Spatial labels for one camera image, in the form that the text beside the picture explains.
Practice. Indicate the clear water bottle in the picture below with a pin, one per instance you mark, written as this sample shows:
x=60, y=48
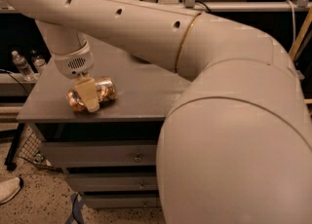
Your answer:
x=23, y=66
x=38, y=61

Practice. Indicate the grey drawer cabinet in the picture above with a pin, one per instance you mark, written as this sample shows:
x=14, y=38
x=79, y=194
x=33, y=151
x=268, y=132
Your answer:
x=107, y=156

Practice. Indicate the clear water bottle left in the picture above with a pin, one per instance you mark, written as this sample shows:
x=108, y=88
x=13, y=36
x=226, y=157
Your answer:
x=23, y=66

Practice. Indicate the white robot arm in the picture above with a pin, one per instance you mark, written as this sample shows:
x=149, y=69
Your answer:
x=236, y=146

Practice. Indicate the wire mesh basket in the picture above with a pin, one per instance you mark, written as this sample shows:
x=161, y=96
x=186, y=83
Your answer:
x=31, y=153

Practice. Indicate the white shoe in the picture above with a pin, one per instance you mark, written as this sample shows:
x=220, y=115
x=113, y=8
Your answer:
x=9, y=188

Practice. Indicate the clear water bottle right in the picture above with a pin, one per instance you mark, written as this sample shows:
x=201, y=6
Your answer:
x=38, y=61

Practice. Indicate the crushed orange soda can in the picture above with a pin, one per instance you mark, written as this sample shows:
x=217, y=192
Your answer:
x=106, y=91

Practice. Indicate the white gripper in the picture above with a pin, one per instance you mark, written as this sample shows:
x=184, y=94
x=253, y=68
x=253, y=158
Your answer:
x=73, y=62

